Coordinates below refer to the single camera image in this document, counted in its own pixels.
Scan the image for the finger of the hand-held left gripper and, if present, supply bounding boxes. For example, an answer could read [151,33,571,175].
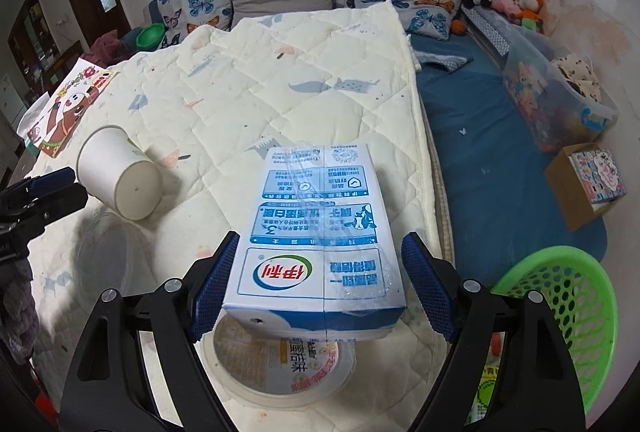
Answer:
[0,184,90,235]
[0,167,77,203]

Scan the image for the orange fox plush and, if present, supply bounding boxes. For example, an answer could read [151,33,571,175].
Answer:
[515,0,547,34]

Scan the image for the grey patterned board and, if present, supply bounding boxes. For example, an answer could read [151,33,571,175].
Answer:
[462,6,516,56]

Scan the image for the pink cloth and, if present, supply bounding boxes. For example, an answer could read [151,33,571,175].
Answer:
[90,31,133,65]

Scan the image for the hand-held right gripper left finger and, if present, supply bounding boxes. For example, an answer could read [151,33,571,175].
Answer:
[60,230,241,432]

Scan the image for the blue white milk carton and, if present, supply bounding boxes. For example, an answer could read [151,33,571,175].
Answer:
[221,143,407,342]

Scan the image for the dark shelf cabinet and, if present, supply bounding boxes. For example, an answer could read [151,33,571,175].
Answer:
[7,0,56,98]

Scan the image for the grey patterned sock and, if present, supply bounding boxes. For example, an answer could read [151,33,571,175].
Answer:
[415,52,473,75]

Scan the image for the round instant noodle bowl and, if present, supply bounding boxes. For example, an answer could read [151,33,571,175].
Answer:
[202,312,358,405]

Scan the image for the pink plush toy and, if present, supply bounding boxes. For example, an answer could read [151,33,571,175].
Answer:
[492,0,523,25]

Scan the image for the clear plastic cup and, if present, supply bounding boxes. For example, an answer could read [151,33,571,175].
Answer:
[75,212,133,293]

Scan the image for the white paper cup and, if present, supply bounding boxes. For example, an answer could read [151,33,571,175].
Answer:
[76,125,164,221]

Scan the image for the cardboard box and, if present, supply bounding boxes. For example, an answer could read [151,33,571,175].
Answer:
[544,143,628,233]

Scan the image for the clear plastic storage bin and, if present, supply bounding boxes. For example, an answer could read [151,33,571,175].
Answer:
[502,29,620,153]

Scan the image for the green plastic basket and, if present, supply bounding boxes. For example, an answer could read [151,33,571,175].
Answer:
[492,246,618,418]

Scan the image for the person's left forearm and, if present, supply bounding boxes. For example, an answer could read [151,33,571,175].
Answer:
[0,257,42,365]

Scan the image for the green plastic bowl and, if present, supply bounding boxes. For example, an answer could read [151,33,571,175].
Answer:
[136,24,166,50]

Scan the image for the yellow green carton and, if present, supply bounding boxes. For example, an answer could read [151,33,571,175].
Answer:
[472,364,502,423]

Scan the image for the printed booklets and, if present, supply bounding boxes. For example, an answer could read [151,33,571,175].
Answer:
[570,149,628,213]

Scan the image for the cream quilted blanket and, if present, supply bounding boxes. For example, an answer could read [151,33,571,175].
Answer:
[20,0,453,432]

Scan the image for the cartoon picture book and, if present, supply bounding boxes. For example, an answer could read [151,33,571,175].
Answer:
[26,59,117,159]

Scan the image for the small butterfly print pillow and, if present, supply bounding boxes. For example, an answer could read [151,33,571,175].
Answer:
[157,0,233,48]

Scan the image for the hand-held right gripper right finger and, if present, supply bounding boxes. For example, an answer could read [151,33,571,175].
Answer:
[400,232,588,432]

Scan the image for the blue bed mattress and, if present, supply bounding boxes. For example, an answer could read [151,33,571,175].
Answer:
[320,0,608,288]

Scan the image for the cream patterned cloth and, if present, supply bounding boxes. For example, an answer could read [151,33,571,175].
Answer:
[552,53,603,103]

